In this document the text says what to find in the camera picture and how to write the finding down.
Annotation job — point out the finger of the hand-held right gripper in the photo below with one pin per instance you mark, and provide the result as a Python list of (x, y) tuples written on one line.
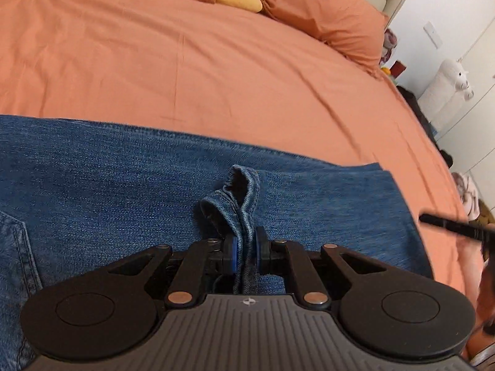
[(452, 228)]

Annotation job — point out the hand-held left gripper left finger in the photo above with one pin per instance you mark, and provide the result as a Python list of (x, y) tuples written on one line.
[(232, 255)]

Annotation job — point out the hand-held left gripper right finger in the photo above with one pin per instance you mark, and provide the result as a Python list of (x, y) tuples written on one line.
[(260, 253)]

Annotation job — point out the blue denim pants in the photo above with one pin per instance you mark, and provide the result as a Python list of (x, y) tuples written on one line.
[(116, 185)]

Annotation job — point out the pink soft toy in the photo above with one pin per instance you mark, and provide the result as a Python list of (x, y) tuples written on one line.
[(468, 195)]

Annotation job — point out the striped grey clothing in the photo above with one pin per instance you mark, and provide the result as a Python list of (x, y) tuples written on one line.
[(485, 357)]

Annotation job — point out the white wardrobe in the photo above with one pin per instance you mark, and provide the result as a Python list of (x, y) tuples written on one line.
[(479, 143)]

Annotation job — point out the black jacket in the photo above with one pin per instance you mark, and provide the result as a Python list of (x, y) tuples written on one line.
[(417, 108)]

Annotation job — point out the white alpaca plush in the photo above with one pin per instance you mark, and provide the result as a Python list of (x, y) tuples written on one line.
[(444, 89), (468, 92)]

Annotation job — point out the red cup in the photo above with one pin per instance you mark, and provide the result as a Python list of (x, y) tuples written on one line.
[(398, 68)]

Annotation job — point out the orange fruit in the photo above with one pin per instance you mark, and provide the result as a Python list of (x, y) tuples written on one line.
[(386, 71)]

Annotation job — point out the pink bear plush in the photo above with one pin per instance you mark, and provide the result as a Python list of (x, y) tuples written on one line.
[(389, 40)]

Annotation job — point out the bed with orange sheet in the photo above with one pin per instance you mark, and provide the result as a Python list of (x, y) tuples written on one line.
[(154, 65)]

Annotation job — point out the white wall switch panel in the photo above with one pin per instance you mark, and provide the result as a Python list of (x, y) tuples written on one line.
[(432, 34)]

